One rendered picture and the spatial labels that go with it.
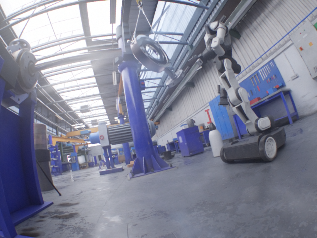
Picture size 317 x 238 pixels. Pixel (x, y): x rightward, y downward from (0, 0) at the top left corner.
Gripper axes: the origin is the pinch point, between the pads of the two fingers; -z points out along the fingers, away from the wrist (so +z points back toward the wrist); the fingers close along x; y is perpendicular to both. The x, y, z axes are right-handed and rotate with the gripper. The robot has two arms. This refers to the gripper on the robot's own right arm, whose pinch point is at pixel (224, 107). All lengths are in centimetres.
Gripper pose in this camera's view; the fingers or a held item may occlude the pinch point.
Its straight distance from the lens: 159.7
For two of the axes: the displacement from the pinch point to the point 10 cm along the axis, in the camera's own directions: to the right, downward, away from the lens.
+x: -9.0, -0.1, 4.3
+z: 1.0, -9.8, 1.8
